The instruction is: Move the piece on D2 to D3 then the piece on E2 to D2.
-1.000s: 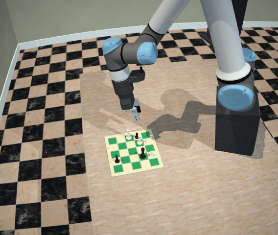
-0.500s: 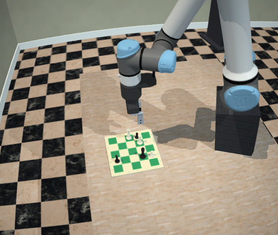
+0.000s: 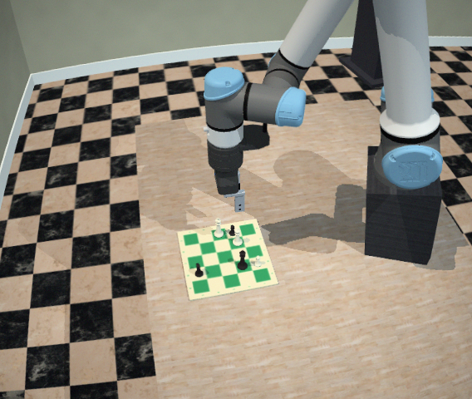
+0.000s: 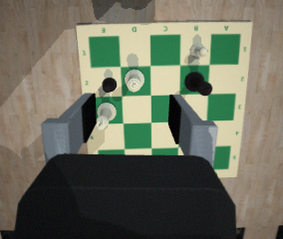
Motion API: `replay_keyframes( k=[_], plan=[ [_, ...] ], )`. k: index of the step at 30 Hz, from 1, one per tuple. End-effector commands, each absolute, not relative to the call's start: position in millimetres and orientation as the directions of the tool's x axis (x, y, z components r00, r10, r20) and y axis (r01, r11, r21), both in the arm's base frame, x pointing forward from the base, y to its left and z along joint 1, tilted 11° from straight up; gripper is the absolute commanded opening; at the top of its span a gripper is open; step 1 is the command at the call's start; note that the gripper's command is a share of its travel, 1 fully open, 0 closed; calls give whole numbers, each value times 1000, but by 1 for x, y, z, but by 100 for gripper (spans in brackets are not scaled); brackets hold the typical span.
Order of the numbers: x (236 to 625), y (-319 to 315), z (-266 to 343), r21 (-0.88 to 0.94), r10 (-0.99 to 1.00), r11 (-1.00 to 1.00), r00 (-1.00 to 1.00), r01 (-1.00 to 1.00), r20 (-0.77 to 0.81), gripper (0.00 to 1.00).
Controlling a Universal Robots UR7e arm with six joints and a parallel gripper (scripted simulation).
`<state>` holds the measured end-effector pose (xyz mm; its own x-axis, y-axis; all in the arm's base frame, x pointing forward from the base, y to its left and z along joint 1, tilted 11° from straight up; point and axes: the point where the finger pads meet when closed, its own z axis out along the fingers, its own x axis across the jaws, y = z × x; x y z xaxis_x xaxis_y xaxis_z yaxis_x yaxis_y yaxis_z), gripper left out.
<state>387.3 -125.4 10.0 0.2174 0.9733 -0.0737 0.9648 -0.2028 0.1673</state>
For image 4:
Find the green and cream chessboard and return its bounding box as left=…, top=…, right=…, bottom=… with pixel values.
left=76, top=22, right=252, bottom=178

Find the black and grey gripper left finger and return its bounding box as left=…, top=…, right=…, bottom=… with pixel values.
left=41, top=93, right=97, bottom=164

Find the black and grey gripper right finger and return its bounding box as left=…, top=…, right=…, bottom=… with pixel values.
left=168, top=95, right=218, bottom=167

